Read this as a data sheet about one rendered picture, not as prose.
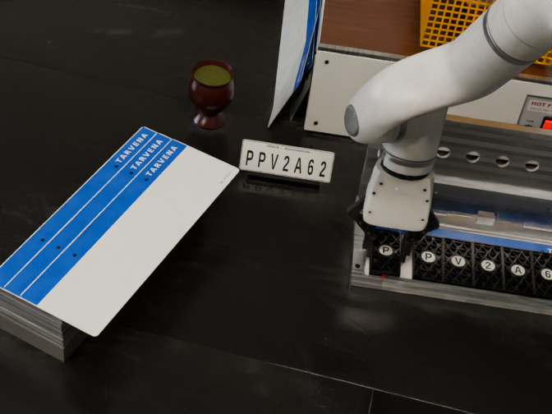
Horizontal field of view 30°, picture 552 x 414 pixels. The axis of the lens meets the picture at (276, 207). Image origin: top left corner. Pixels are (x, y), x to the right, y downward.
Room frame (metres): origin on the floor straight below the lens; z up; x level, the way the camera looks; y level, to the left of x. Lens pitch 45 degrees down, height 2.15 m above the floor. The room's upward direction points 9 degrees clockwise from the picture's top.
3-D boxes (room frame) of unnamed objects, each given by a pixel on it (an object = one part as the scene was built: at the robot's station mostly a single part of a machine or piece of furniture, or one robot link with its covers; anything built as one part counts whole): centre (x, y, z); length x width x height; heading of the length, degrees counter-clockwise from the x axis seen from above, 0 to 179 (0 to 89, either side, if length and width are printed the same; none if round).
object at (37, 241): (1.06, 0.25, 0.95); 0.40 x 0.13 x 0.10; 158
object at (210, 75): (1.43, 0.15, 0.96); 0.09 x 0.09 x 0.11
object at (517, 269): (1.14, -0.40, 0.93); 0.10 x 0.05 x 0.01; 0
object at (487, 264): (1.14, -0.35, 0.93); 0.10 x 0.05 x 0.01; 0
